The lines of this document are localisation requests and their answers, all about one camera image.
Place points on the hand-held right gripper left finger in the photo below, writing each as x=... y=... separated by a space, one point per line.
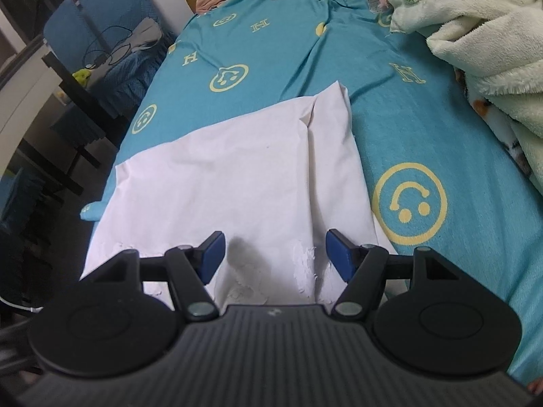
x=214 y=250

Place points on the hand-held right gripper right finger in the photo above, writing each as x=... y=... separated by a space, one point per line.
x=339 y=254

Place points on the white shirt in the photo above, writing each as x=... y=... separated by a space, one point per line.
x=237 y=169

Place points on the teal printed bed sheet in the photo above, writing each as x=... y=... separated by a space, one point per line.
x=382 y=106

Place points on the blue cloth-covered stool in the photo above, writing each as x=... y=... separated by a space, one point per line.
x=80 y=125
x=19 y=203

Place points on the yellow-green plush toy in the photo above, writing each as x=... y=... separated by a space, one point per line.
x=81 y=75

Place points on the short blue covered chair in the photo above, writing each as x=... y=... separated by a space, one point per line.
x=68 y=25

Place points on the pale green plush blanket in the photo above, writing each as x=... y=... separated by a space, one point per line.
x=488 y=17

